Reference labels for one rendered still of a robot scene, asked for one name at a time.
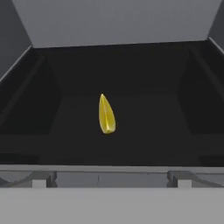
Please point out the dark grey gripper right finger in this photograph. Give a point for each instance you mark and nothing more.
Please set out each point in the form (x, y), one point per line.
(180, 178)

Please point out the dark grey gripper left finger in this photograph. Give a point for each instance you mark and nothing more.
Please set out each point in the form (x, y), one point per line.
(43, 178)

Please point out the yellow lemon wedge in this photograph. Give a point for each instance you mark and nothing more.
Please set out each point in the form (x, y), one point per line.
(107, 116)

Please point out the grey fridge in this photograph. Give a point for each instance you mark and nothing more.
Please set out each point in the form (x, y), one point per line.
(116, 73)

